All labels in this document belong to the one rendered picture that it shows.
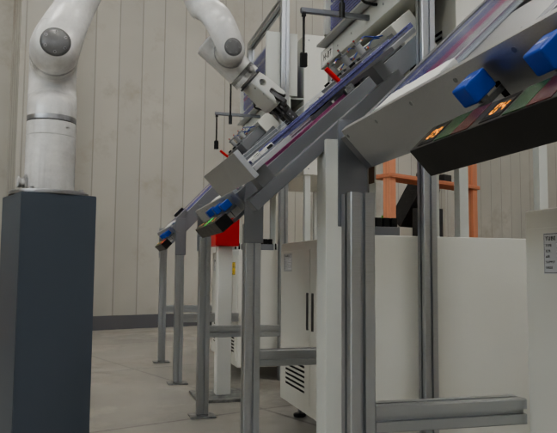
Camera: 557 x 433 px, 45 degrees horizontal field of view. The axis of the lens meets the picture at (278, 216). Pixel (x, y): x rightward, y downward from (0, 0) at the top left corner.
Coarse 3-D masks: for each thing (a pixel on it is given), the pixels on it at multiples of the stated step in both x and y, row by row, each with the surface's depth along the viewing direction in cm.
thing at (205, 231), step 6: (222, 216) 175; (228, 216) 176; (240, 216) 174; (204, 222) 208; (216, 222) 175; (222, 222) 175; (228, 222) 176; (234, 222) 175; (204, 228) 192; (210, 228) 185; (216, 228) 178; (222, 228) 175; (204, 234) 200; (210, 234) 192; (216, 234) 184
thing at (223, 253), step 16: (224, 240) 272; (224, 256) 276; (224, 272) 275; (224, 288) 275; (224, 304) 274; (224, 320) 274; (224, 352) 273; (224, 368) 272; (224, 384) 272; (224, 400) 262; (240, 400) 264
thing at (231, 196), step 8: (232, 192) 176; (216, 200) 198; (232, 200) 182; (240, 200) 175; (200, 208) 228; (208, 208) 215; (240, 208) 181; (200, 216) 236; (208, 216) 225; (232, 216) 196
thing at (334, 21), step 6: (336, 0) 237; (348, 0) 226; (354, 0) 221; (360, 0) 215; (336, 6) 237; (348, 6) 226; (354, 6) 220; (348, 12) 226; (336, 18) 237; (336, 24) 237
